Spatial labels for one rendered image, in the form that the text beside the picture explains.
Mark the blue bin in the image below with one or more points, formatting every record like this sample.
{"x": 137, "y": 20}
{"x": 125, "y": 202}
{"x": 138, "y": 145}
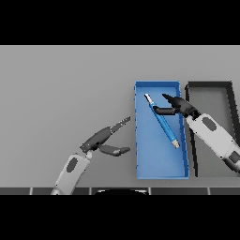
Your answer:
{"x": 150, "y": 150}

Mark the dark grey bin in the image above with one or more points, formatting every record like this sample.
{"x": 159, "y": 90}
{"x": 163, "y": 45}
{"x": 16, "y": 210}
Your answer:
{"x": 212, "y": 97}

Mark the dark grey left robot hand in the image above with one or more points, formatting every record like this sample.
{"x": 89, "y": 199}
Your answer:
{"x": 99, "y": 137}

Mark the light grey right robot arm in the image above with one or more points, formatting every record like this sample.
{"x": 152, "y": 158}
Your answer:
{"x": 215, "y": 137}

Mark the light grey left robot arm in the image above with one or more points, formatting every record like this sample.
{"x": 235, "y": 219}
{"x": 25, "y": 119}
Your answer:
{"x": 71, "y": 172}

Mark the blue pipe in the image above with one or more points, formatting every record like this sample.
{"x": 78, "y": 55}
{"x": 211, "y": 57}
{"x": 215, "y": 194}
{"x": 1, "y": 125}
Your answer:
{"x": 162, "y": 121}

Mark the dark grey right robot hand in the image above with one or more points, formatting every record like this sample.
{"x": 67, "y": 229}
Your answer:
{"x": 180, "y": 105}

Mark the dark strip with pale lines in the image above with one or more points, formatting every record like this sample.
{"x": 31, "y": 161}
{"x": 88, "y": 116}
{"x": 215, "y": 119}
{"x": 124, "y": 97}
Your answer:
{"x": 125, "y": 191}

